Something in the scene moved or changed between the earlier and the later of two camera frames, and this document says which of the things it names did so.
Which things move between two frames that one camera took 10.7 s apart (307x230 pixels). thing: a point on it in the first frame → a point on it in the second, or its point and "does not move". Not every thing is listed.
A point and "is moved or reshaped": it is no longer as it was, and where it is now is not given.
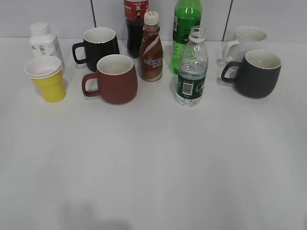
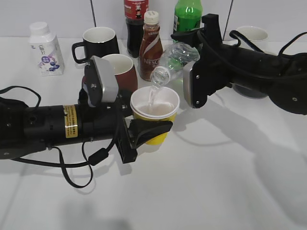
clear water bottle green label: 193,66 is moved or reshaped
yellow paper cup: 46,71 → 155,103
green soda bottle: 187,13 does not move
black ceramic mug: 99,42 does not move
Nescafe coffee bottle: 151,52 does not move
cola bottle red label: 134,10 does not move
